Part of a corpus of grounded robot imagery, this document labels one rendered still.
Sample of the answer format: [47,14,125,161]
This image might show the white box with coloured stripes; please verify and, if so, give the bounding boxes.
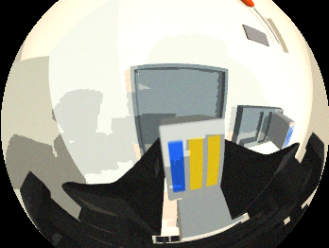
[160,115,225,201]

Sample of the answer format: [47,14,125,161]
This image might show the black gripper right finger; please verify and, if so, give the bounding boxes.
[219,139,300,220]

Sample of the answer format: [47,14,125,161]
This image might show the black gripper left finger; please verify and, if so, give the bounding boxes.
[62,138,165,236]

